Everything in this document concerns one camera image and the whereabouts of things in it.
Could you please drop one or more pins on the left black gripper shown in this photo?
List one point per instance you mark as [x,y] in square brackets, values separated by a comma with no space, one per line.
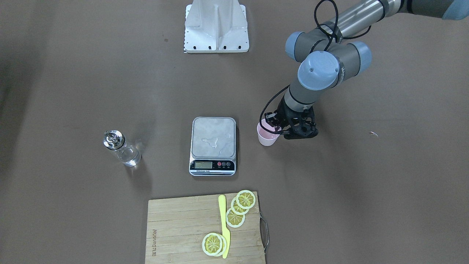
[282,113]

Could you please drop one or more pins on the pink plastic cup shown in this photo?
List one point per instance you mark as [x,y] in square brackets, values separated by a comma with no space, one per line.
[265,135]

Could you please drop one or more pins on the glass sauce bottle metal spout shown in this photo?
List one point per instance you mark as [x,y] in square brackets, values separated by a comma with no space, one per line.
[121,148]

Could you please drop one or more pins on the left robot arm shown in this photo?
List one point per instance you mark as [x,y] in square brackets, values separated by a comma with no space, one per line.
[329,55]

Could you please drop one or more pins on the digital kitchen scale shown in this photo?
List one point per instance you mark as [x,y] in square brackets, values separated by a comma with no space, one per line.
[213,147]

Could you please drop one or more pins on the lemon slice top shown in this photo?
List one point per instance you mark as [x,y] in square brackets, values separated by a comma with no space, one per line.
[245,199]

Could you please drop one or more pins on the yellow plastic knife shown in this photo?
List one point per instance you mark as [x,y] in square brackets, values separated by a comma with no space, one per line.
[225,231]

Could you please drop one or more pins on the lemon slice behind bottom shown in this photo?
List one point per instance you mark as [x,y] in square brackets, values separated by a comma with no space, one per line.
[224,245]

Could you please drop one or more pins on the lemon slice front bottom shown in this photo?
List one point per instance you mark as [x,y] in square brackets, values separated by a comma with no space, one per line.
[211,244]

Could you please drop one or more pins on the bamboo cutting board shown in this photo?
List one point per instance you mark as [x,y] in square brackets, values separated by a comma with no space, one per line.
[176,228]

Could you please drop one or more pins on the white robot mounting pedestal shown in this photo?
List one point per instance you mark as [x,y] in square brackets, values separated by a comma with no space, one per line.
[215,26]

